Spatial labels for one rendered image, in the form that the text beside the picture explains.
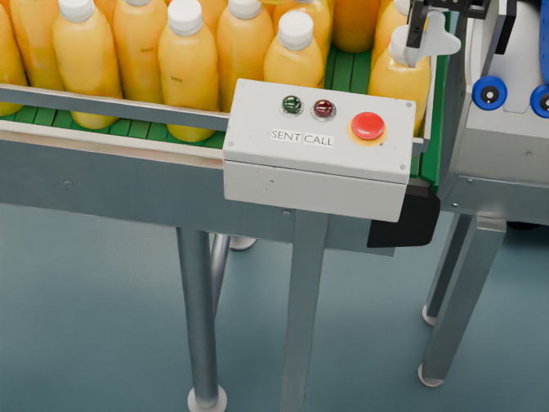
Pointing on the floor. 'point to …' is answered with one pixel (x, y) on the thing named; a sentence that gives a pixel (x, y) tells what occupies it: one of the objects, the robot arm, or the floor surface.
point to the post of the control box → (302, 305)
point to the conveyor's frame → (182, 214)
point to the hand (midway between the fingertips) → (408, 42)
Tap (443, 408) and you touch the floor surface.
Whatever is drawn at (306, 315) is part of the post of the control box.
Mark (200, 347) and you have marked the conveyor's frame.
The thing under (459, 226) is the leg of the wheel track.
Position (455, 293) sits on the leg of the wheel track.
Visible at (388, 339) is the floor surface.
